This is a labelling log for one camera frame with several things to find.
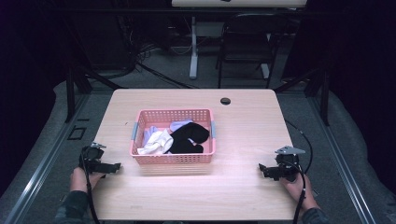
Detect black sock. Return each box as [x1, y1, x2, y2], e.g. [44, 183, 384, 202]
[168, 121, 211, 155]

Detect black floor outlet frame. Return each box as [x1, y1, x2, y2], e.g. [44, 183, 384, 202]
[66, 125, 88, 141]

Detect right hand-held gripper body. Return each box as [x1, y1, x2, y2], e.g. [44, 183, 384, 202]
[274, 145, 306, 183]

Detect white sock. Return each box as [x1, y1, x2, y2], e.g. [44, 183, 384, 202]
[136, 128, 175, 156]

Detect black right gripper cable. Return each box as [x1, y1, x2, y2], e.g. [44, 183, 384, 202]
[283, 119, 314, 224]

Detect person's left hand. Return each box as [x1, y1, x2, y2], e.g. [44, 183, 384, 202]
[69, 166, 106, 194]

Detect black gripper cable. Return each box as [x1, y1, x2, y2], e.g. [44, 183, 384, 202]
[283, 119, 314, 224]
[78, 153, 102, 224]

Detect light blue sock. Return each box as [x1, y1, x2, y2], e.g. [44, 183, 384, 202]
[142, 125, 161, 147]
[169, 119, 194, 133]

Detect person's right hand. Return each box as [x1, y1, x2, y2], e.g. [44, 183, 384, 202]
[279, 173, 319, 212]

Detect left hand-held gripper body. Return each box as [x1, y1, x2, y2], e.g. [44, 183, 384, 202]
[79, 142, 107, 175]

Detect black metal stand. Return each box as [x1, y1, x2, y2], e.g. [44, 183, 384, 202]
[63, 63, 129, 124]
[273, 63, 332, 127]

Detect pink plastic basket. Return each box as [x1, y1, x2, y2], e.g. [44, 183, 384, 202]
[129, 107, 217, 165]

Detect black floor cables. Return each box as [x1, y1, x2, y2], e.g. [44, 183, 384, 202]
[102, 12, 200, 90]

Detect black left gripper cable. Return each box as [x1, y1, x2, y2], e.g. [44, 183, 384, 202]
[78, 153, 102, 224]

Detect white desk with legs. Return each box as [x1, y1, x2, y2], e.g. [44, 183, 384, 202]
[170, 0, 308, 80]

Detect black folding chair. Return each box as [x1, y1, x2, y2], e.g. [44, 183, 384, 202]
[215, 12, 282, 90]

